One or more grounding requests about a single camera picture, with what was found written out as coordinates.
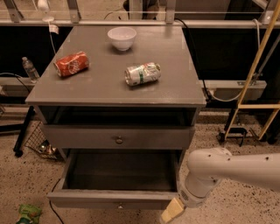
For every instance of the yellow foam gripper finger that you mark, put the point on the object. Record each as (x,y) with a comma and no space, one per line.
(173,210)

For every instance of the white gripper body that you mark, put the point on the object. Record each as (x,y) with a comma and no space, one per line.
(191,197)

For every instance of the grey drawer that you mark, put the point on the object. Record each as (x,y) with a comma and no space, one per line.
(91,137)
(118,179)

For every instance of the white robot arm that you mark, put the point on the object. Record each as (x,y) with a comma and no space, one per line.
(208,167)

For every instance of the grey drawer cabinet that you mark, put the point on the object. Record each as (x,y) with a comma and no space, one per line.
(100,97)

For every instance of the grey top drawer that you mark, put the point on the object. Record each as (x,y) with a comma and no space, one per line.
(91,137)

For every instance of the crushed silver green can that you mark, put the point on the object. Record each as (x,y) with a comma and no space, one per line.
(138,75)

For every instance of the green snack bag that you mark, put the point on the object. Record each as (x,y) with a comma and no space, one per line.
(28,214)

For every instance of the white ceramic bowl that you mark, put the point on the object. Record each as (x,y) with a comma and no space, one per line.
(122,38)

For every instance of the black tripod leg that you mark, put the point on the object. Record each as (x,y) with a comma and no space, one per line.
(22,128)

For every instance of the crushed orange soda can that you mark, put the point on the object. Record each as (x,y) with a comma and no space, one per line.
(71,64)

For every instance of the metal railing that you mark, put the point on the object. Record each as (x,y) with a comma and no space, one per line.
(195,13)

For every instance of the clear plastic water bottle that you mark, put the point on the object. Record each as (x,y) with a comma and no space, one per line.
(30,70)

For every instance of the white desk lamp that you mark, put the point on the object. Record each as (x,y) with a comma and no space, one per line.
(44,7)

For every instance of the wooden yellow frame stand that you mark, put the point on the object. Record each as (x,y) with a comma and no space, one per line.
(270,18)

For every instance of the wire mesh basket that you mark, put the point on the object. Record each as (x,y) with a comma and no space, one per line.
(39,144)

